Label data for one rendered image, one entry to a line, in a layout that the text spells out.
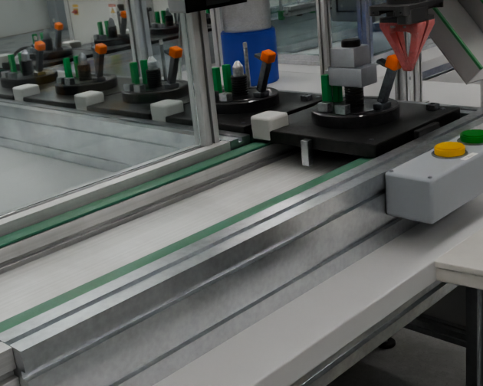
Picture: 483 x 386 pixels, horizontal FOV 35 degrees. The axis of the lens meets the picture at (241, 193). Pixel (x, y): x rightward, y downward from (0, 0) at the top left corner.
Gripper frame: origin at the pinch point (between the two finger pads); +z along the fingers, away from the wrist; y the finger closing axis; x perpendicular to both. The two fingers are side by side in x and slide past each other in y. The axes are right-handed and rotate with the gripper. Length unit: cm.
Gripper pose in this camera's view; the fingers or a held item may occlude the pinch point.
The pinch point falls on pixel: (408, 65)
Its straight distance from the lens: 116.1
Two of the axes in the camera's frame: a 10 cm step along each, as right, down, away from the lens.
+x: 7.2, 1.6, -6.8
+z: 0.9, 9.4, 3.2
